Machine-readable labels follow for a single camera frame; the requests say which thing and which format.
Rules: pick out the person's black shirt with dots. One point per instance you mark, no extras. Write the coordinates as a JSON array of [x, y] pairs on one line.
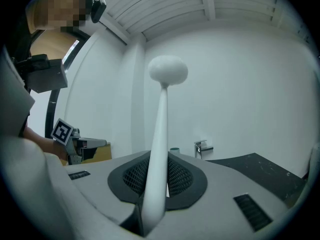
[[18, 46]]

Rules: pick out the black head-mounted camera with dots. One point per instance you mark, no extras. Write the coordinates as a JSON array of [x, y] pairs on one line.
[[98, 10]]

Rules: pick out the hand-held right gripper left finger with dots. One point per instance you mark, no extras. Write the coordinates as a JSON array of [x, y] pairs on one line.
[[100, 179]]

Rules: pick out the teal plastic cup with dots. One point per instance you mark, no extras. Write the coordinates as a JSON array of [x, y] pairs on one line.
[[175, 151]]

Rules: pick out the black marble vanity counter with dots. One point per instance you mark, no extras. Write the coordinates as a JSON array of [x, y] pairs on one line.
[[262, 174]]

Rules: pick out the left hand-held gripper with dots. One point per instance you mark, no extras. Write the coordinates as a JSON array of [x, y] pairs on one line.
[[62, 131]]

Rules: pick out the black curved rig tube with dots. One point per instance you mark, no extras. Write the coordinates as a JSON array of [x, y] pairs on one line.
[[51, 109]]

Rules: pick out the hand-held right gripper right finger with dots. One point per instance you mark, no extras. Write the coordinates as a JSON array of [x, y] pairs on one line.
[[220, 196]]

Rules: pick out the person's left forearm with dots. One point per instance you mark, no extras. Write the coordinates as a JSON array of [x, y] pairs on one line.
[[47, 146]]

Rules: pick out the chrome faucet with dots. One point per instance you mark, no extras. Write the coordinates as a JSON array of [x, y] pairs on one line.
[[198, 151]]

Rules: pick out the person's head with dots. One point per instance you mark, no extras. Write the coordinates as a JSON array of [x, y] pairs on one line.
[[62, 9]]

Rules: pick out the black chest-mounted monitor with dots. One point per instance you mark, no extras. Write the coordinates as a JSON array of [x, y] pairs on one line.
[[45, 76]]

